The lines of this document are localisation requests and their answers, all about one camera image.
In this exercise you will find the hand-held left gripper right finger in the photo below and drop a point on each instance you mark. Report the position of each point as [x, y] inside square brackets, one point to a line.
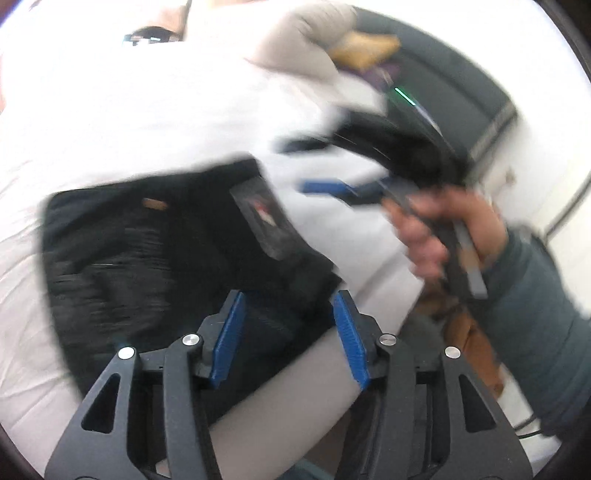
[351, 341]

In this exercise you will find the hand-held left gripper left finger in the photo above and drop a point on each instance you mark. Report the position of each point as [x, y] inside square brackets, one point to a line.
[227, 341]

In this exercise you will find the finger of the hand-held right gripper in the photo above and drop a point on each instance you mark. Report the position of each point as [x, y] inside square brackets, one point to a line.
[304, 145]
[328, 187]

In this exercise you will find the black pants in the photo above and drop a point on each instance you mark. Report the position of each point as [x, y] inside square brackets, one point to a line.
[152, 258]

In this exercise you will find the person's right forearm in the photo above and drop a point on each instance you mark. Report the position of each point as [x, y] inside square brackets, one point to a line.
[535, 323]

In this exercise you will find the person's right hand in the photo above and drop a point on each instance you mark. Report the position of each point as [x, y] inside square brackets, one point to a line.
[427, 251]

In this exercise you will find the purple pillow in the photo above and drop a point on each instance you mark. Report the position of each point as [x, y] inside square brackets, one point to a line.
[383, 74]

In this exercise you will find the dark grey headboard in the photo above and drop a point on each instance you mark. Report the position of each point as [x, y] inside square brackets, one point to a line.
[443, 69]

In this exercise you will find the white pillow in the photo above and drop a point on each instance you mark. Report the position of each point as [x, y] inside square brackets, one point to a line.
[304, 37]

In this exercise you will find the yellow pillow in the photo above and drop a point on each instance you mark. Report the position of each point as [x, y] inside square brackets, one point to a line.
[364, 46]

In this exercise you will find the brown leather object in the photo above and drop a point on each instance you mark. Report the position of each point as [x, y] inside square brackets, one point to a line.
[466, 341]

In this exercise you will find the dark clothes pile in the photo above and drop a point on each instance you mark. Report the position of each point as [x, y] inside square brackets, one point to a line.
[152, 37]

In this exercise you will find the white bed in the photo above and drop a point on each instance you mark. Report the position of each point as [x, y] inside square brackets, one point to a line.
[115, 106]

